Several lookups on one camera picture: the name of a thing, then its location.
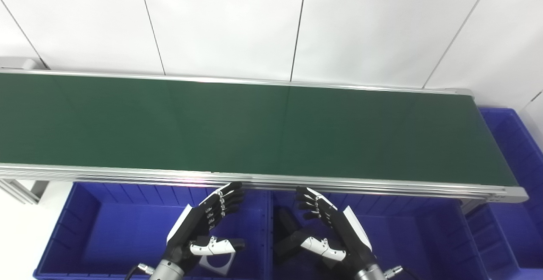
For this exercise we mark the blue plastic bin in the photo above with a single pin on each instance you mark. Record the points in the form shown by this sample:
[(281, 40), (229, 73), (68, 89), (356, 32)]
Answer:
[(106, 237), (517, 229), (415, 242)]

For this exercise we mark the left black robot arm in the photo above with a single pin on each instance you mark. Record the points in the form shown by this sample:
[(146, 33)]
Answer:
[(167, 271)]

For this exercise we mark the aluminium conveyor support leg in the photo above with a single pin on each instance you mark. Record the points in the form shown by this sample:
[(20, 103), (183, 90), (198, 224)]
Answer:
[(471, 205), (25, 191)]

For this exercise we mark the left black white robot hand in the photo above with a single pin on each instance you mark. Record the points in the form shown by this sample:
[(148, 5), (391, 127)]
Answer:
[(191, 229)]

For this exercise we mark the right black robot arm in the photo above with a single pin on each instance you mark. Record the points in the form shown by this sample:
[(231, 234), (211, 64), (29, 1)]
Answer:
[(371, 273)]

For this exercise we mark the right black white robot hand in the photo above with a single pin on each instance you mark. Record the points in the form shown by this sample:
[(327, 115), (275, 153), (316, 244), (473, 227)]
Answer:
[(352, 242)]

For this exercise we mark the white square part round hole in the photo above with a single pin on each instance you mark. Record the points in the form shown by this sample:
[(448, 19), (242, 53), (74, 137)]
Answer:
[(227, 267)]

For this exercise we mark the black part with cylinder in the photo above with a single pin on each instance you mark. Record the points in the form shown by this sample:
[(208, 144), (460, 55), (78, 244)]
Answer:
[(286, 244)]

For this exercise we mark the green conveyor belt aluminium frame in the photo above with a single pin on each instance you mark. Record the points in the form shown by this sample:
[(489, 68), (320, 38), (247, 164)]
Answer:
[(254, 131)]

